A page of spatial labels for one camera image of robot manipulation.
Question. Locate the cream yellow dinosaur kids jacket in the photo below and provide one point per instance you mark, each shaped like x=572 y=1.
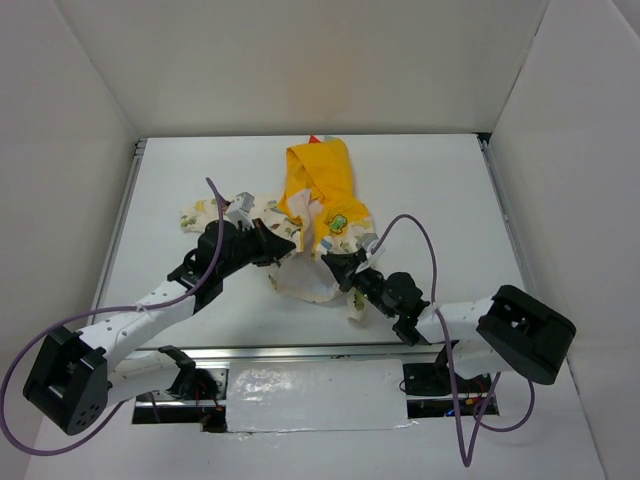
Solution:
x=318 y=210

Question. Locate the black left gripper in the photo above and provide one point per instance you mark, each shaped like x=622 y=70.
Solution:
x=256 y=240

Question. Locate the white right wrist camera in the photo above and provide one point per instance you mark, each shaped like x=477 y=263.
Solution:
x=370 y=244

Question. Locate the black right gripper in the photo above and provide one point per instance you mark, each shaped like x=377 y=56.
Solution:
x=347 y=267

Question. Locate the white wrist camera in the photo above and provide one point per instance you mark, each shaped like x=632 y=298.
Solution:
x=239 y=209
x=370 y=244

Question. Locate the aluminium right side rail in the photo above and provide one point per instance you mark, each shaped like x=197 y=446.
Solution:
x=515 y=240

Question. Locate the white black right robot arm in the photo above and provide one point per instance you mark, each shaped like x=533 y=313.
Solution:
x=473 y=355

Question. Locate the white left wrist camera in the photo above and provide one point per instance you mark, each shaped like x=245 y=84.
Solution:
x=239 y=209

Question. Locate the aluminium left side rail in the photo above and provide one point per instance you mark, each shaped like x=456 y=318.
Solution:
x=116 y=233

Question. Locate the aluminium front table rail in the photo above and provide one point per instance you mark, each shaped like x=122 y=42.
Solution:
x=312 y=352

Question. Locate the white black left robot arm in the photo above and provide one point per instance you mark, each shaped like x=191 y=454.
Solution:
x=78 y=374

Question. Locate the white glossy cover plate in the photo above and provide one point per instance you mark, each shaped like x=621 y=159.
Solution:
x=352 y=395

